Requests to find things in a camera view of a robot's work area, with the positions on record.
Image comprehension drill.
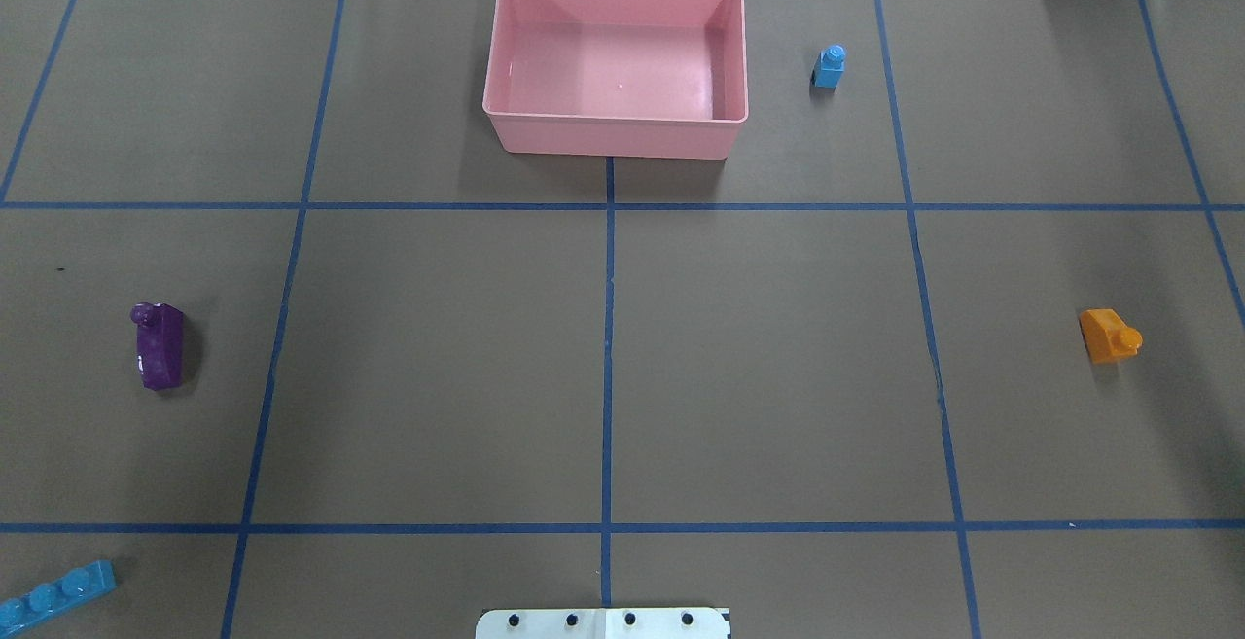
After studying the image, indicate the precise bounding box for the small blue block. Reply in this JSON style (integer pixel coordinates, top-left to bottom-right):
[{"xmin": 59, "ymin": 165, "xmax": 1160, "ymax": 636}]
[{"xmin": 810, "ymin": 44, "xmax": 847, "ymax": 88}]

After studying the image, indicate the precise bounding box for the orange sloped block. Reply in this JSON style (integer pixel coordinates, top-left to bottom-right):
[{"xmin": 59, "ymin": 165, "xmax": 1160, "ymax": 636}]
[{"xmin": 1078, "ymin": 309, "xmax": 1144, "ymax": 365}]

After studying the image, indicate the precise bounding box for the long blue studded block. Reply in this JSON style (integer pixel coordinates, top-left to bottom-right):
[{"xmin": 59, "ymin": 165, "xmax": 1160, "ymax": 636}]
[{"xmin": 1, "ymin": 559, "xmax": 117, "ymax": 638}]

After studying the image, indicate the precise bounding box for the pink plastic box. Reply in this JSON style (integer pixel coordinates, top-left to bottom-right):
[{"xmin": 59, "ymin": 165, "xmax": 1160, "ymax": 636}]
[{"xmin": 481, "ymin": 0, "xmax": 749, "ymax": 159}]

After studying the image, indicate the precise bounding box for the white mounting plate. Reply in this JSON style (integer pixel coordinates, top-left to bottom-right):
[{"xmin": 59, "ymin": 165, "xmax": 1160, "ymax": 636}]
[{"xmin": 476, "ymin": 607, "xmax": 732, "ymax": 638}]

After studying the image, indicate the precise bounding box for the purple sloped block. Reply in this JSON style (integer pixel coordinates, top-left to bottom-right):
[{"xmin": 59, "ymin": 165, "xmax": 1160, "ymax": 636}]
[{"xmin": 129, "ymin": 301, "xmax": 184, "ymax": 391}]

